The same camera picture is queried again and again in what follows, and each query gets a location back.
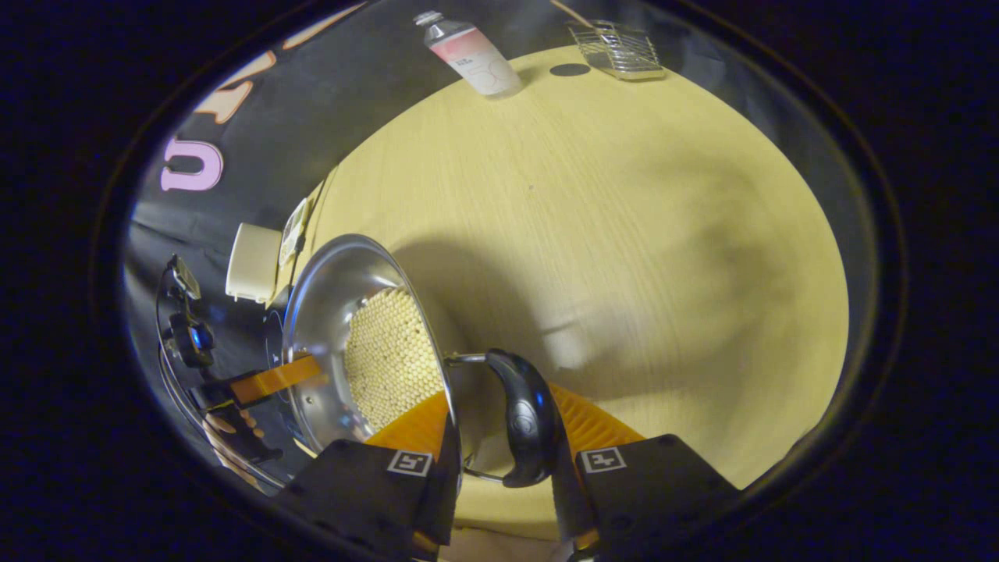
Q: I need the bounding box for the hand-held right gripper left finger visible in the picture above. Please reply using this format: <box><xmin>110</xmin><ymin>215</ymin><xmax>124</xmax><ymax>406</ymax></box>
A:
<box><xmin>273</xmin><ymin>390</ymin><xmax>463</xmax><ymax>562</ymax></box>

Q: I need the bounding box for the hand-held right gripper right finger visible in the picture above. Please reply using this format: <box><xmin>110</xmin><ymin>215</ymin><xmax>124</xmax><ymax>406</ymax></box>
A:
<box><xmin>546</xmin><ymin>382</ymin><xmax>742</xmax><ymax>562</ymax></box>

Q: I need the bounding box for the stainless steel pot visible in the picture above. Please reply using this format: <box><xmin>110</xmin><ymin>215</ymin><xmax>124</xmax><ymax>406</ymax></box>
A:
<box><xmin>281</xmin><ymin>234</ymin><xmax>563</xmax><ymax>489</ymax></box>

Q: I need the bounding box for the white toaster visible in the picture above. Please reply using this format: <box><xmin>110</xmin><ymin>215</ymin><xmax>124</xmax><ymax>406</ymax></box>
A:
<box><xmin>226</xmin><ymin>223</ymin><xmax>283</xmax><ymax>304</ymax></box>

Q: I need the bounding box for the white divided dish with beans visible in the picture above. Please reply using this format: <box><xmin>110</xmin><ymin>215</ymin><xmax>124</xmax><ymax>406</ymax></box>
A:
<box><xmin>279</xmin><ymin>197</ymin><xmax>313</xmax><ymax>266</ymax></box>

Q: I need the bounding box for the clear bottle with pink label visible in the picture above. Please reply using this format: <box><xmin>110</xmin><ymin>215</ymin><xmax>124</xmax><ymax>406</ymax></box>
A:
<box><xmin>414</xmin><ymin>10</ymin><xmax>522</xmax><ymax>98</ymax></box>

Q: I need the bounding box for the clear glass holder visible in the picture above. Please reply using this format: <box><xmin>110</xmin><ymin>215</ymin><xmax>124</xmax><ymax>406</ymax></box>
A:
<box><xmin>567</xmin><ymin>20</ymin><xmax>666</xmax><ymax>81</ymax></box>

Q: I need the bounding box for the wooden stick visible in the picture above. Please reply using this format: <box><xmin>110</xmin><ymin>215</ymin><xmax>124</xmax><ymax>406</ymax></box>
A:
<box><xmin>550</xmin><ymin>0</ymin><xmax>594</xmax><ymax>28</ymax></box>

